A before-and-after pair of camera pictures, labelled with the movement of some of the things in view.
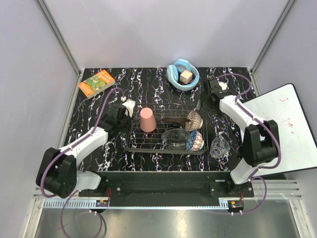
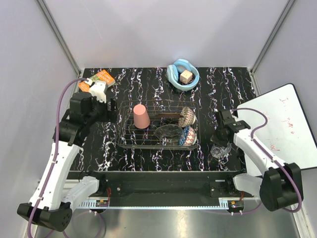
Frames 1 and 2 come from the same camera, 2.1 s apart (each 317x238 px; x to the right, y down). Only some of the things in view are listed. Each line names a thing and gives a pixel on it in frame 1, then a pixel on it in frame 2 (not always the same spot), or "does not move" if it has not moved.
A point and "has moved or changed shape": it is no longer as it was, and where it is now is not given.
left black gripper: x=129 y=124 → x=111 y=115
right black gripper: x=199 y=104 → x=215 y=140
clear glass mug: x=219 y=148 does not move
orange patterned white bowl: x=199 y=142 → x=191 y=138
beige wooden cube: x=185 y=77 does not move
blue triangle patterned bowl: x=190 y=140 → x=184 y=136
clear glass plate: x=176 y=139 → x=170 y=132
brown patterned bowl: x=196 y=122 → x=188 y=118
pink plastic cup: x=147 y=123 → x=141 y=120
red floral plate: x=176 y=120 → x=169 y=115
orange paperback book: x=97 y=83 does not move
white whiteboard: x=297 y=143 does not move
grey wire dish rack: x=165 y=128 has moved or changed shape
